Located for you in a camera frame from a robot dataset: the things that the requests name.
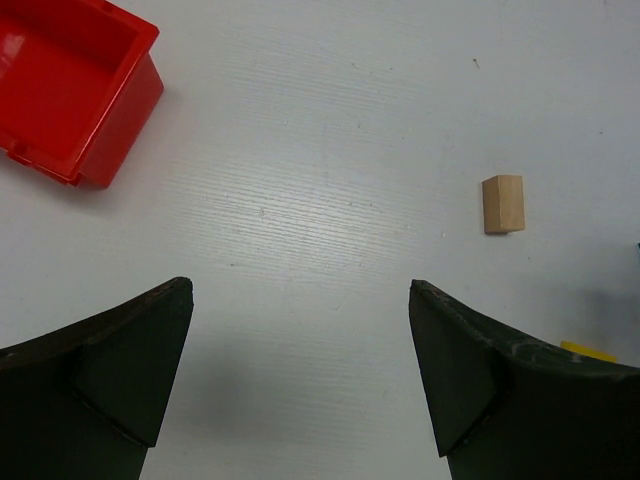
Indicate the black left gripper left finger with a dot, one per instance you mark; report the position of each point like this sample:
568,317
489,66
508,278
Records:
87,401

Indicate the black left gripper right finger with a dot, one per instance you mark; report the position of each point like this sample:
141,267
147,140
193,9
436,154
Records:
506,405

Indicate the red plastic bin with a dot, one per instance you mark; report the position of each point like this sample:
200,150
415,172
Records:
78,85

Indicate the yellow wood block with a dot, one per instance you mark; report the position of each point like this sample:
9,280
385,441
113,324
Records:
587,351

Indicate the natural tan wood block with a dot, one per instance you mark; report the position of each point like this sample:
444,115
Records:
503,204

